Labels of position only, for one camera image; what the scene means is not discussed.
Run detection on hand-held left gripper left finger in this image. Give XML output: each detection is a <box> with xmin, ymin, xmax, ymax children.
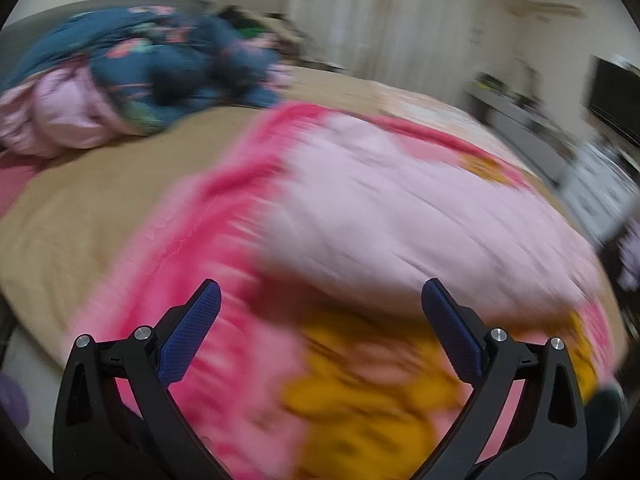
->
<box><xmin>52</xmin><ymin>278</ymin><xmax>231</xmax><ymax>480</ymax></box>

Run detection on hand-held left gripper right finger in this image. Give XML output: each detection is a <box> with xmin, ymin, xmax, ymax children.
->
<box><xmin>421</xmin><ymin>278</ymin><xmax>588</xmax><ymax>480</ymax></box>

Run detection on pink quilted jacket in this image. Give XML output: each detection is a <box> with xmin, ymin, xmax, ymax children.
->
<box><xmin>260</xmin><ymin>110</ymin><xmax>601</xmax><ymax>321</ymax></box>

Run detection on dark clothes heap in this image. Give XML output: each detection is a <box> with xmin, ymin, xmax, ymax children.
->
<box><xmin>595</xmin><ymin>220</ymin><xmax>640</xmax><ymax>293</ymax></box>

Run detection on pile of mixed clothes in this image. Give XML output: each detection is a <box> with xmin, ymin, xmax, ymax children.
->
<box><xmin>220</xmin><ymin>5</ymin><xmax>311</xmax><ymax>61</ymax></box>

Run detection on pink printed fleece blanket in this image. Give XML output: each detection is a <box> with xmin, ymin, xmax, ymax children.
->
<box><xmin>65</xmin><ymin>100</ymin><xmax>621</xmax><ymax>480</ymax></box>

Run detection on bed with tan sheet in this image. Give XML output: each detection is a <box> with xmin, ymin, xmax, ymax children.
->
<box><xmin>0</xmin><ymin>65</ymin><xmax>566</xmax><ymax>331</ymax></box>

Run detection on dark green cloth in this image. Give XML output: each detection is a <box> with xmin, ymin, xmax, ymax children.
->
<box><xmin>585</xmin><ymin>385</ymin><xmax>626</xmax><ymax>466</ymax></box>

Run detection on lilac cloth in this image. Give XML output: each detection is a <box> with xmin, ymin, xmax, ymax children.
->
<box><xmin>617</xmin><ymin>230</ymin><xmax>640</xmax><ymax>291</ymax></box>

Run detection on white drawer cabinet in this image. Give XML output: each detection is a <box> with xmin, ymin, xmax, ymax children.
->
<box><xmin>560</xmin><ymin>140</ymin><xmax>636</xmax><ymax>246</ymax></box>

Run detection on grey desk with clutter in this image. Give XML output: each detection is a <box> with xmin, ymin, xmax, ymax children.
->
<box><xmin>465</xmin><ymin>72</ymin><xmax>591</xmax><ymax>186</ymax></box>

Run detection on peach floral sheet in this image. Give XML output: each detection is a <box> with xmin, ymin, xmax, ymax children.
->
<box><xmin>380</xmin><ymin>87</ymin><xmax>501</xmax><ymax>131</ymax></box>

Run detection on dark pink cloth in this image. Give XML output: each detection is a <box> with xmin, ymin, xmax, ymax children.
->
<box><xmin>0</xmin><ymin>162</ymin><xmax>43</xmax><ymax>213</ymax></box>

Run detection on pink quilt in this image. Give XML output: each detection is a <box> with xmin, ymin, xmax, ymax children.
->
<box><xmin>0</xmin><ymin>62</ymin><xmax>156</xmax><ymax>158</ymax></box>

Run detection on blue floral duvet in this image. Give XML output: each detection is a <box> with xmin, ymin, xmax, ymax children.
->
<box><xmin>10</xmin><ymin>5</ymin><xmax>291</xmax><ymax>136</ymax></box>

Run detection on black flat television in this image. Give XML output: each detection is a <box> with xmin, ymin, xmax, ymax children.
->
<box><xmin>585</xmin><ymin>55</ymin><xmax>640</xmax><ymax>148</ymax></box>

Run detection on white pleated curtain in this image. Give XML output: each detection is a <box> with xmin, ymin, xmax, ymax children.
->
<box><xmin>285</xmin><ymin>0</ymin><xmax>481</xmax><ymax>81</ymax></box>

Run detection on white air conditioner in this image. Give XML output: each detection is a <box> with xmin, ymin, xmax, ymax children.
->
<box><xmin>522</xmin><ymin>0</ymin><xmax>588</xmax><ymax>18</ymax></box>

